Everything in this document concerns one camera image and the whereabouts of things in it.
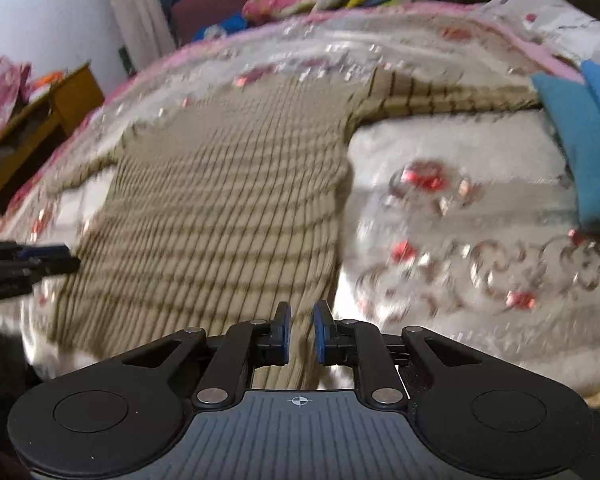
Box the beige striped knit sweater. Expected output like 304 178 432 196
45 69 539 389

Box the blue clothes pile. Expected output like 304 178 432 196
193 12 249 41

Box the wooden bedside desk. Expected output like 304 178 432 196
0 63 105 218

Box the floral satin bedspread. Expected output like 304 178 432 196
0 6 600 408

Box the pink floral cover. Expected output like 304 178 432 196
0 55 34 151

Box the green bottle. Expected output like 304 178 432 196
118 47 136 78

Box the beige left curtain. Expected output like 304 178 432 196
110 0 176 72

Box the teal blue garment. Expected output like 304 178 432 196
532 60 600 233

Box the white floral pillow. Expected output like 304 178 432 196
472 0 600 66

